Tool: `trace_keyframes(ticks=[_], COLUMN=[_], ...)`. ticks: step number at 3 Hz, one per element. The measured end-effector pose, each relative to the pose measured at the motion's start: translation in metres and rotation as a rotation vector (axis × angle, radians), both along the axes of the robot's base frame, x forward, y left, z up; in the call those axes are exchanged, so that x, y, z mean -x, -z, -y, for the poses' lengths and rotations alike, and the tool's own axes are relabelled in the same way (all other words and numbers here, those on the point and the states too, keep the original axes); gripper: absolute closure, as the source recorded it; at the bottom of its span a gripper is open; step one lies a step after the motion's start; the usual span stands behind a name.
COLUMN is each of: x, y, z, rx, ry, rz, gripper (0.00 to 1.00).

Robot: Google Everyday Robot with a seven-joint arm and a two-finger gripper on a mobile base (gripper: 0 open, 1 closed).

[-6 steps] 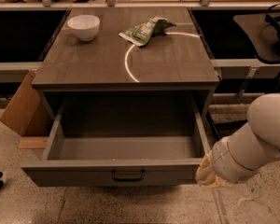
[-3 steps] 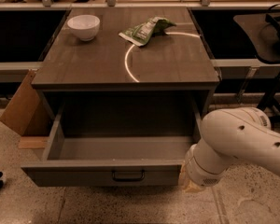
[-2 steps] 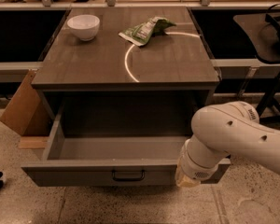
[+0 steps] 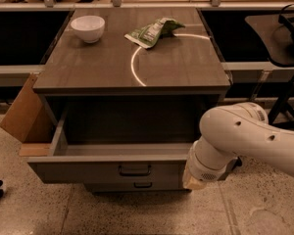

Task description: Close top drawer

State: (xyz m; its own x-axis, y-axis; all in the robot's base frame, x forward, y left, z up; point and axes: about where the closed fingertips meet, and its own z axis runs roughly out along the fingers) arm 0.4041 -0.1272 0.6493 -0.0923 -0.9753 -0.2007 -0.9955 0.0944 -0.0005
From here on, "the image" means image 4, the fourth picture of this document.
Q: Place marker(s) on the grey drawer cabinet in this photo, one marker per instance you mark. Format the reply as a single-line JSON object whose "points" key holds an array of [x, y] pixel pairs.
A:
{"points": [[117, 92]]}

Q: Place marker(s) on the white ceramic bowl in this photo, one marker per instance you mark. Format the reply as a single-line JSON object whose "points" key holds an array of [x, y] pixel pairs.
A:
{"points": [[88, 28]]}

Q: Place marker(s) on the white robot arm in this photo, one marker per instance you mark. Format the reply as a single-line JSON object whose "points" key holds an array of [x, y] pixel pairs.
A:
{"points": [[228, 132]]}

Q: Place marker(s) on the grey lower drawer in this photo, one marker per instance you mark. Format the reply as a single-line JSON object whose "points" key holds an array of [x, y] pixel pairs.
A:
{"points": [[128, 187]]}

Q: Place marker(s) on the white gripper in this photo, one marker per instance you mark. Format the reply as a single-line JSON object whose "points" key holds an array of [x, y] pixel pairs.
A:
{"points": [[202, 166]]}

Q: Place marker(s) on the green snack bag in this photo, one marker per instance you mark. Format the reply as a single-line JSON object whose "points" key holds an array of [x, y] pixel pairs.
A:
{"points": [[148, 35]]}

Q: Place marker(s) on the brown cardboard piece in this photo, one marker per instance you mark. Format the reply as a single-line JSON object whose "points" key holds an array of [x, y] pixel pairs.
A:
{"points": [[27, 121]]}

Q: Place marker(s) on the black drawer handle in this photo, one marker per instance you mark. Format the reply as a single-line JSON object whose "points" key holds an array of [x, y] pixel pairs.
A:
{"points": [[143, 185], [134, 171]]}

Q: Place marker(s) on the black lower drawer handle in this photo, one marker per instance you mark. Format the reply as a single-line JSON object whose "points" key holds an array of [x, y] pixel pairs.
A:
{"points": [[143, 185]]}

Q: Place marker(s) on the grey drawer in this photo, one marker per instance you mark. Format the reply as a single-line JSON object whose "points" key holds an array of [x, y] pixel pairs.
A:
{"points": [[89, 148], [128, 187]]}

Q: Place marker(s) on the black chair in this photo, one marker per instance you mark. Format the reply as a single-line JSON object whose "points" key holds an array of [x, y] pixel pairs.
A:
{"points": [[277, 33]]}

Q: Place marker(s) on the black top drawer handle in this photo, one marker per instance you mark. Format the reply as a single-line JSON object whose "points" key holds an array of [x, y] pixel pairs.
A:
{"points": [[134, 171]]}

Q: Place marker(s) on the grey top drawer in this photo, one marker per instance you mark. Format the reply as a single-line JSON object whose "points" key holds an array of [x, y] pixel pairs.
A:
{"points": [[89, 148]]}

